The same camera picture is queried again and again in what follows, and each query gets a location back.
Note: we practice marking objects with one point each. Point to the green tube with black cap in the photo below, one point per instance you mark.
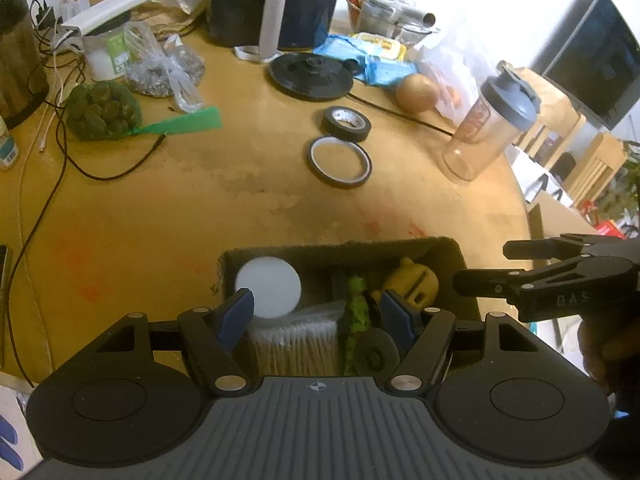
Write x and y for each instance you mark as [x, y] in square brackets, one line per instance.
[358, 319]

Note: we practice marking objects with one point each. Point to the dark monitor screen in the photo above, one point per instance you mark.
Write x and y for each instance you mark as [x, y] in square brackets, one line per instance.
[593, 57]

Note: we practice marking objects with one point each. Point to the green net bag of limes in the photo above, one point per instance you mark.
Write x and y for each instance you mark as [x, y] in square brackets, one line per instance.
[109, 111]

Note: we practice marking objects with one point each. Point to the plastic bag of seeds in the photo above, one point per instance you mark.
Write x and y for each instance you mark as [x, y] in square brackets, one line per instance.
[163, 70]

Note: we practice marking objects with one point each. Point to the apple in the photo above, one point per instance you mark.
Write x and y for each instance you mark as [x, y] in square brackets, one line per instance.
[417, 93]

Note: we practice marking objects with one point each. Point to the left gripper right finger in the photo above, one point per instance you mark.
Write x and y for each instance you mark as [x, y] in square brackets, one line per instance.
[422, 340]

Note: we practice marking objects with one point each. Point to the bag of cotton swabs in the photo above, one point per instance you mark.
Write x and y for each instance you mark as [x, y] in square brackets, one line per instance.
[301, 344]

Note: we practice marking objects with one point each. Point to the white round container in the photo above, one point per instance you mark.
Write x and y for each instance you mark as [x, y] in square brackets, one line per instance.
[274, 283]

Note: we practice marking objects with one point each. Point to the small clear pill bottle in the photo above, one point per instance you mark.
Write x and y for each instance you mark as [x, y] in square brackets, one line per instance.
[8, 148]

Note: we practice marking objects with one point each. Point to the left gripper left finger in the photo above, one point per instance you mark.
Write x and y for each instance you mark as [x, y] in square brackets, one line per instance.
[209, 338]

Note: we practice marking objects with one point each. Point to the brown cardboard box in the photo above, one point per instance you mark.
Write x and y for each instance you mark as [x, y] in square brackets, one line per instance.
[325, 269]

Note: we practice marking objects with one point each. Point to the black electrical tape roll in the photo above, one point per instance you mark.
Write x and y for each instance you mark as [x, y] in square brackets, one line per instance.
[345, 124]

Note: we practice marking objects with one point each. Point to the blue wet wipes pack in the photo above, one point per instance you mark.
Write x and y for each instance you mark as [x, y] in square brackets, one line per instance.
[340, 47]

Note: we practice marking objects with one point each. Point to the small black rubber cap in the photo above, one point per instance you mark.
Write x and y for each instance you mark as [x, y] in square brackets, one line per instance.
[353, 66]

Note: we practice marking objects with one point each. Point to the translucent plastic bag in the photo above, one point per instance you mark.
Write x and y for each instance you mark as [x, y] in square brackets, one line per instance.
[458, 75]

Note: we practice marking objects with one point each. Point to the yellow bear figurine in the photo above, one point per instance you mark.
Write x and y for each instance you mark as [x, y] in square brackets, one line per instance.
[415, 282]

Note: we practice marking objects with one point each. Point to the wooden chair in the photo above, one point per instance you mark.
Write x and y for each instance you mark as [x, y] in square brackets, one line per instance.
[536, 153]

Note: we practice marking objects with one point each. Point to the yellow wet wipes pack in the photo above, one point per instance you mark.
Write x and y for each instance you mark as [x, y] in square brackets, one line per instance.
[379, 46]

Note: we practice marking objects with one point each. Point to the black smartphone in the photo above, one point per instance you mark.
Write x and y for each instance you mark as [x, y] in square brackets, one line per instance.
[5, 255]

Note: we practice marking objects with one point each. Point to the plastic tub with white lid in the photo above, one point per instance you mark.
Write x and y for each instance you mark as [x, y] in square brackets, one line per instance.
[101, 30]

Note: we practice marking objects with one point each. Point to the stainless steel electric kettle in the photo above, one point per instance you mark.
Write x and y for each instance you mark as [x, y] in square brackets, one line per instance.
[24, 83]

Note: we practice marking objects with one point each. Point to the clear shaker bottle grey lid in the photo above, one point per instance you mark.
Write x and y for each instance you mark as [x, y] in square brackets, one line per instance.
[506, 107]

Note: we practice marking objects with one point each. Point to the black kettle base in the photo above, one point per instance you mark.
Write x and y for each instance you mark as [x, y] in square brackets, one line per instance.
[310, 77]

